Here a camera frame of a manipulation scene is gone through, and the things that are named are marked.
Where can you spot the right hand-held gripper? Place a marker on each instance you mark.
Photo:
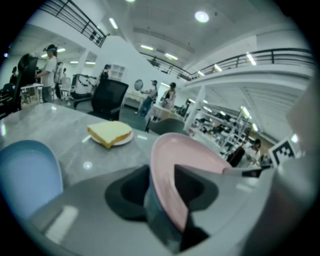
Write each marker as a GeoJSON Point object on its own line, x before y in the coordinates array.
{"type": "Point", "coordinates": [283, 152]}

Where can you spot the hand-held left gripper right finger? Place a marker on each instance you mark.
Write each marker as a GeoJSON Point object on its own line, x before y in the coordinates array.
{"type": "Point", "coordinates": [197, 190]}

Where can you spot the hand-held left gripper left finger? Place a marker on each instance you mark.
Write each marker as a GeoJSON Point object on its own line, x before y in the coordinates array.
{"type": "Point", "coordinates": [130, 192]}

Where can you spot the pink plate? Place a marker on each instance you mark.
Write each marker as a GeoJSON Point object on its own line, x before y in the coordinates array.
{"type": "Point", "coordinates": [170, 160]}

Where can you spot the white plate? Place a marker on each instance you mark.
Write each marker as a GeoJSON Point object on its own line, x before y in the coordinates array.
{"type": "Point", "coordinates": [123, 140]}

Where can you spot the blue plate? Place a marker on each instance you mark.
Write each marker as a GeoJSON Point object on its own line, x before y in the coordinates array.
{"type": "Point", "coordinates": [27, 175]}

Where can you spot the white storage racks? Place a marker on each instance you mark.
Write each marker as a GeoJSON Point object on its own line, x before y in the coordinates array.
{"type": "Point", "coordinates": [225, 125]}

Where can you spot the yellow bread slice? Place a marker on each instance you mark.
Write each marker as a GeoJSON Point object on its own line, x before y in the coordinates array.
{"type": "Point", "coordinates": [110, 131]}

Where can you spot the grey shell chair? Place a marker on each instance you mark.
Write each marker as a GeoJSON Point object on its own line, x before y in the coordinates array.
{"type": "Point", "coordinates": [167, 126]}

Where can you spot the black mesh office chair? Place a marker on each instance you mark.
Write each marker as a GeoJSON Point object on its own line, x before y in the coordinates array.
{"type": "Point", "coordinates": [110, 97]}

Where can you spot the round mirror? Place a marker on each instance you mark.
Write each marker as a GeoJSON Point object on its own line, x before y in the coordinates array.
{"type": "Point", "coordinates": [138, 85]}

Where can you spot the black balcony railing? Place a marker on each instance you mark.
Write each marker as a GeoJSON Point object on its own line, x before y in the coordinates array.
{"type": "Point", "coordinates": [250, 60]}
{"type": "Point", "coordinates": [75, 21]}

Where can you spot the white machine with black trim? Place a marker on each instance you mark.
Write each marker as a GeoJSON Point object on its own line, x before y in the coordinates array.
{"type": "Point", "coordinates": [81, 86]}

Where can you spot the white cubby shelf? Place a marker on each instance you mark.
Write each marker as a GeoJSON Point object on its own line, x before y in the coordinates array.
{"type": "Point", "coordinates": [118, 71]}

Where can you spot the white chair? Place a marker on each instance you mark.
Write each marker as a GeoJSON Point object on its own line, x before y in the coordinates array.
{"type": "Point", "coordinates": [65, 86]}

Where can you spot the white side table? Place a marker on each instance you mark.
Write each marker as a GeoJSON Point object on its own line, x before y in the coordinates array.
{"type": "Point", "coordinates": [31, 90]}

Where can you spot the black high-back office chair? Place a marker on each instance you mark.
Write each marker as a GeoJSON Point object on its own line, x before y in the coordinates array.
{"type": "Point", "coordinates": [26, 75]}

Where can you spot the round ceiling light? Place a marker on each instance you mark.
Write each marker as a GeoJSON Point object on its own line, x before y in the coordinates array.
{"type": "Point", "coordinates": [201, 16]}

